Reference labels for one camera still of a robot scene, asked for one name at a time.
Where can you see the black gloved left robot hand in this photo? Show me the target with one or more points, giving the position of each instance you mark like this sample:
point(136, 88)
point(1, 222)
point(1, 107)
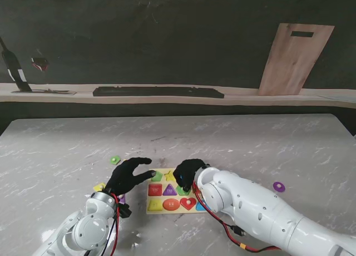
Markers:
point(119, 178)

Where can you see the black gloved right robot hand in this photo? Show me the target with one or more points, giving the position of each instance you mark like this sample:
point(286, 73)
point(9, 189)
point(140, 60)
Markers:
point(187, 171)

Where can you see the yellow trapezoid puzzle piece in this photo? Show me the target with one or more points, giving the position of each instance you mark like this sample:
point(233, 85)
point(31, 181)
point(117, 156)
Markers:
point(98, 187)

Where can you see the red heart puzzle piece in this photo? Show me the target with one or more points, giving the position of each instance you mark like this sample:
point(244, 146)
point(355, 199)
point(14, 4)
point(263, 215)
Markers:
point(188, 203)

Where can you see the blue semicircle puzzle piece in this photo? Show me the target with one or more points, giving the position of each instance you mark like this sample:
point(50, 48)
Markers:
point(199, 207)

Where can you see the purple circle puzzle piece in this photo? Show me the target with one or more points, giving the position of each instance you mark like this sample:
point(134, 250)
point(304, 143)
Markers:
point(279, 186)

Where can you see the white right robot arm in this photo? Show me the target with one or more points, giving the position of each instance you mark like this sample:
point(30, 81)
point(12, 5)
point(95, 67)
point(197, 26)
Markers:
point(264, 208)

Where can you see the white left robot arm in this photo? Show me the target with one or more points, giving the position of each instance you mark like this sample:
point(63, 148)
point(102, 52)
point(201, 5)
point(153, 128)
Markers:
point(89, 231)

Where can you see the green pentagon puzzle piece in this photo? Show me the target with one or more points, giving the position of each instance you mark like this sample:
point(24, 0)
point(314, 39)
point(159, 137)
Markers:
point(114, 159)

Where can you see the purple triangle puzzle piece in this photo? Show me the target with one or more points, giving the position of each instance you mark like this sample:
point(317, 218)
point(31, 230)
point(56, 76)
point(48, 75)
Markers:
point(122, 198)

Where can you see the yellow wooden puzzle board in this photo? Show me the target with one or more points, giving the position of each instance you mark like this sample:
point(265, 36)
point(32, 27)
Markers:
point(155, 208)

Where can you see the flat wooden coaster board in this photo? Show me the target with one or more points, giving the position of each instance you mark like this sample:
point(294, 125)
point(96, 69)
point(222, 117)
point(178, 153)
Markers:
point(61, 93)

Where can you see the wooden cutting board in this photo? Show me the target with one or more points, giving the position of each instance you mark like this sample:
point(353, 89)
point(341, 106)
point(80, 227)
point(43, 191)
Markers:
point(294, 61)

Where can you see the black long tray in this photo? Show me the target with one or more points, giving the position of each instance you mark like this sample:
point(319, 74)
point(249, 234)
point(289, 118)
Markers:
point(158, 91)

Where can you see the light wooden shelf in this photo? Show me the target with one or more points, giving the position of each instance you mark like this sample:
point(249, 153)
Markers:
point(250, 98)

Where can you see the red wine glass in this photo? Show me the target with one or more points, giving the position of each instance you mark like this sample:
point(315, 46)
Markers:
point(40, 63)

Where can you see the dark wine bottle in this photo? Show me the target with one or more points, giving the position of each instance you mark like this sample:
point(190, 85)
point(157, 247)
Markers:
point(15, 69)

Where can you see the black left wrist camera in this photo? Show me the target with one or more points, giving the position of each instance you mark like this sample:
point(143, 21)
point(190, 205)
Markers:
point(125, 211)

